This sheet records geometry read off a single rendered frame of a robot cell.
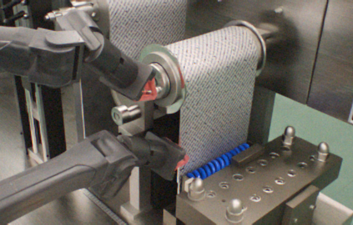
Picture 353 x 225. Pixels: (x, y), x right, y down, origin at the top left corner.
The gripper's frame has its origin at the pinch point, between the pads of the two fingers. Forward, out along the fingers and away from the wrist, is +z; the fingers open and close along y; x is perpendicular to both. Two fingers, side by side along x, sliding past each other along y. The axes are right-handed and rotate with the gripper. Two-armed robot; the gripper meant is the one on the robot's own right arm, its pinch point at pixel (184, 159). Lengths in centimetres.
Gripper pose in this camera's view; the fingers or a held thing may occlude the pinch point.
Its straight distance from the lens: 99.6
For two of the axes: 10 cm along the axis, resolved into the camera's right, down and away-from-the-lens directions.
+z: 6.2, 1.6, 7.7
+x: 4.0, -9.1, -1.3
